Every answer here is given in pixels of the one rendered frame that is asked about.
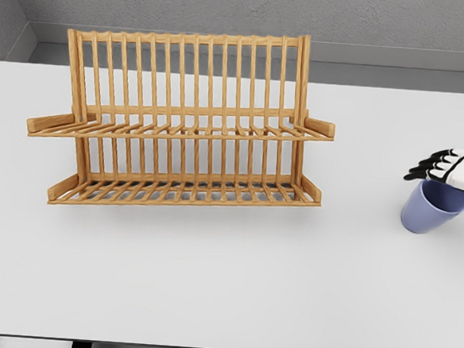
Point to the blue cup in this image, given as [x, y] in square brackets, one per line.
[428, 211]

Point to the wooden two-tier dish rack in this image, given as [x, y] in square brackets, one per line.
[187, 123]

